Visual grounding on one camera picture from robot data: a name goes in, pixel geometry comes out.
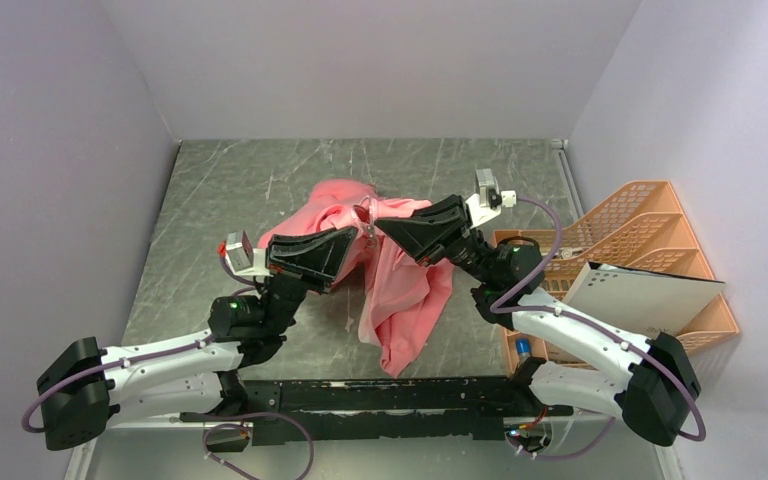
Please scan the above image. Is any pink zip-up jacket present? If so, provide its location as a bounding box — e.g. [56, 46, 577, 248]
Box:
[257, 179, 454, 378]

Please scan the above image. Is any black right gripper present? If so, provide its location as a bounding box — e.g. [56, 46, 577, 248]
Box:
[374, 196, 494, 286]

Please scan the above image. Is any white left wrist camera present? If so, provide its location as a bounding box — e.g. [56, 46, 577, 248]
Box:
[218, 230, 271, 281]

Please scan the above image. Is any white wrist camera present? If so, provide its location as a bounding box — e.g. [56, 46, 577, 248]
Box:
[218, 230, 271, 281]
[465, 168, 517, 228]

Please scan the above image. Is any white folder in organizer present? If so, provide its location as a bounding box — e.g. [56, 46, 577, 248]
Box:
[563, 261, 726, 338]

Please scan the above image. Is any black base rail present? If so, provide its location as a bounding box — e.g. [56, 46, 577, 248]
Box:
[180, 376, 572, 446]

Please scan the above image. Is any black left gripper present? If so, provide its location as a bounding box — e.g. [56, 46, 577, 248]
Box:
[260, 224, 357, 336]

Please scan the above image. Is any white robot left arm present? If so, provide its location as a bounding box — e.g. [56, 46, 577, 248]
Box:
[22, 226, 359, 451]

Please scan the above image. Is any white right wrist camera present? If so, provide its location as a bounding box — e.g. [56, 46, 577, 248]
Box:
[465, 168, 517, 228]

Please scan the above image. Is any blue capped item in organizer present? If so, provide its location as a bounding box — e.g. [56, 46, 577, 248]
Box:
[515, 337, 531, 361]

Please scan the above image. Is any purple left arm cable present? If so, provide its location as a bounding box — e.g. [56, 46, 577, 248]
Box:
[21, 254, 316, 480]

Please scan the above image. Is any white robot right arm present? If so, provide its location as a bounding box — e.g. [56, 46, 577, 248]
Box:
[373, 195, 707, 446]

